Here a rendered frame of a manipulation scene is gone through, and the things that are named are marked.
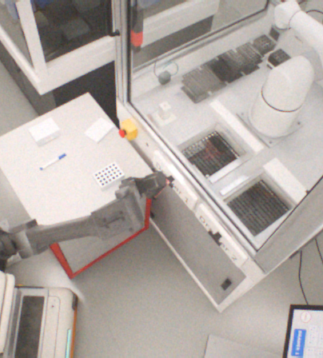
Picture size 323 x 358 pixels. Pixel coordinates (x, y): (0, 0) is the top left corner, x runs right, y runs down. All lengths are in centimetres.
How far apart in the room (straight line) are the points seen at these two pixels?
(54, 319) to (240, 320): 107
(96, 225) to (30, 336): 55
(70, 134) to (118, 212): 108
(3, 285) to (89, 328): 133
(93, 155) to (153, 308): 101
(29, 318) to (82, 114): 108
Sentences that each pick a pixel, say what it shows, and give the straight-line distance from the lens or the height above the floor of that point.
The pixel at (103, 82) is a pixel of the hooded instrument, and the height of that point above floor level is 64.
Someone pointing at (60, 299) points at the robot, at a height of 28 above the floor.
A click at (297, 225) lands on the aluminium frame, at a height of 137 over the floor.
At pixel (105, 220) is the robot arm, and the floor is 150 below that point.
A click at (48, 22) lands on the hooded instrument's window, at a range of 190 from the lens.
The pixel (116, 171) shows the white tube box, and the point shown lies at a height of 80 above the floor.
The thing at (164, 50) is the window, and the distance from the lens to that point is 135.
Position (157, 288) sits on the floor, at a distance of 246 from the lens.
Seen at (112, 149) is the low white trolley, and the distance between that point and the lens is 194.
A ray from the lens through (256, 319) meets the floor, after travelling 253.
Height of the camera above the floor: 240
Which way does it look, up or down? 61 degrees down
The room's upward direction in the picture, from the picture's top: 8 degrees clockwise
